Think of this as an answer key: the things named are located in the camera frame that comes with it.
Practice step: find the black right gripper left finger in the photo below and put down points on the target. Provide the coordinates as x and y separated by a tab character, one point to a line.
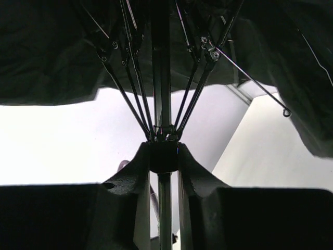
112	215

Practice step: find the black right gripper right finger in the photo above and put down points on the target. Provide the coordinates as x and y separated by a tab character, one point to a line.
214	215

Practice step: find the lavender folding umbrella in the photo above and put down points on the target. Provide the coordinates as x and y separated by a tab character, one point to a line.
164	52

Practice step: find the right aluminium frame post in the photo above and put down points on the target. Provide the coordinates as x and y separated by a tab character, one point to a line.
242	95

